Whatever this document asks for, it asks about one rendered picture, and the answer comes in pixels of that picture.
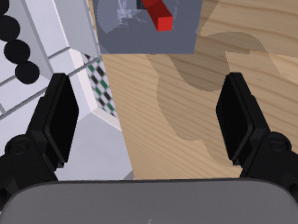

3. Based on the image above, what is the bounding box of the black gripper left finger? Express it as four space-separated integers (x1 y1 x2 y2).
0 73 79 212

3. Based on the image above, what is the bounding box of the red rectangular peg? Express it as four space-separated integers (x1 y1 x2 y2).
142 0 173 31

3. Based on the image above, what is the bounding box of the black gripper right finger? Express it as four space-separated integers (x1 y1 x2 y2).
216 72 298 204

